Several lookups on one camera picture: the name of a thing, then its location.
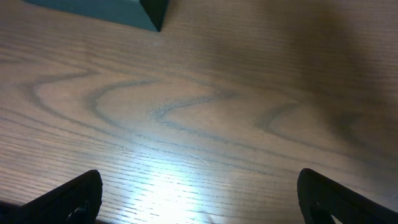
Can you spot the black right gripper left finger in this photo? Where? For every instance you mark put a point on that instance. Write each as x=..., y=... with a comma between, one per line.
x=77, y=201

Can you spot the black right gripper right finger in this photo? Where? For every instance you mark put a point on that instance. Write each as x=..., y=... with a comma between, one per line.
x=322, y=200

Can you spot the dark green box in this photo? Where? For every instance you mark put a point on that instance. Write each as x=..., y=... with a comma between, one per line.
x=143, y=14

